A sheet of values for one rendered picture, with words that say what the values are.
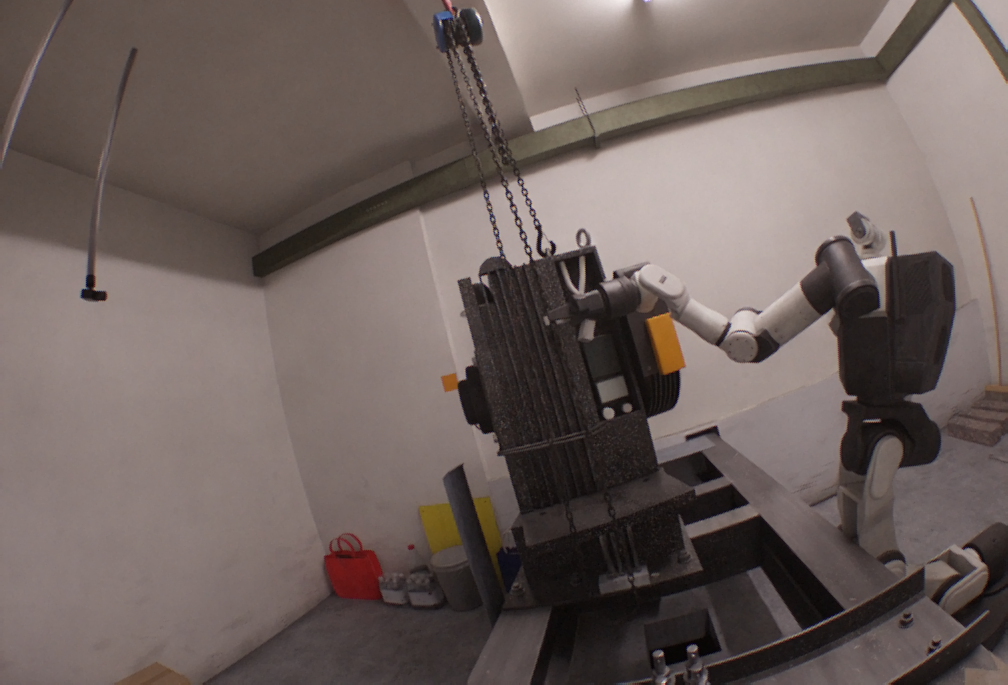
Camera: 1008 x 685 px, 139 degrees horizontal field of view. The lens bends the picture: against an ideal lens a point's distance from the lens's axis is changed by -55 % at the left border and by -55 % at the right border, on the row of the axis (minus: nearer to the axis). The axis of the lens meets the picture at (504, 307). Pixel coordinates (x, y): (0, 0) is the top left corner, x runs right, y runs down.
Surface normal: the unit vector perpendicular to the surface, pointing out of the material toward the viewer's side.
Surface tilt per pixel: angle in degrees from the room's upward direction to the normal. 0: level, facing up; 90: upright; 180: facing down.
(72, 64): 180
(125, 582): 90
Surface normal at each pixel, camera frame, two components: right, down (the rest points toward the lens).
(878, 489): -0.29, -0.09
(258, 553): 0.93, -0.29
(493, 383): 0.01, -0.18
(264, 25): 0.26, 0.95
